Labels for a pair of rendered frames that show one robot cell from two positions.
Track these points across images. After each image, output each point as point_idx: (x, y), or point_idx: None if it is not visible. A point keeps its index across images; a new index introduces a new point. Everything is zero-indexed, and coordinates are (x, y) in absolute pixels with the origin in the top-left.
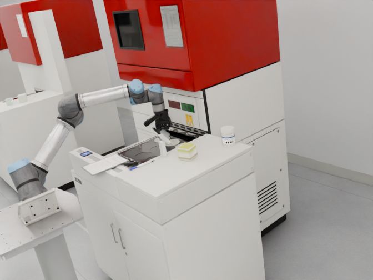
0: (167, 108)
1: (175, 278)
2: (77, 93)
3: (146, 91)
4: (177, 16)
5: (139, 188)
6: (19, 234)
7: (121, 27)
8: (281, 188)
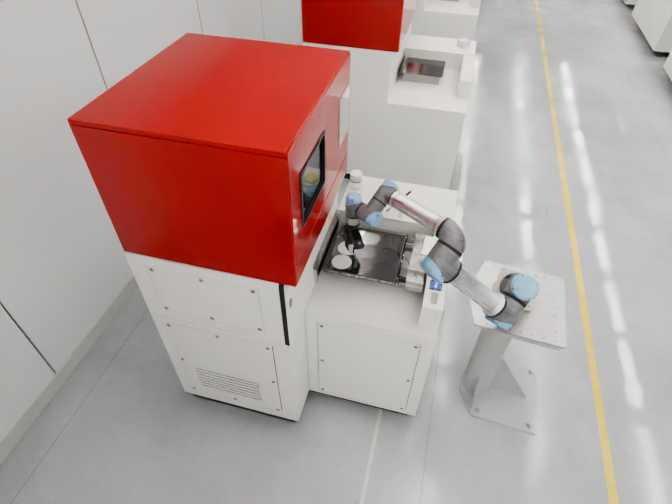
0: (318, 238)
1: None
2: (445, 218)
3: (365, 203)
4: (348, 98)
5: (455, 204)
6: (540, 287)
7: (304, 188)
8: None
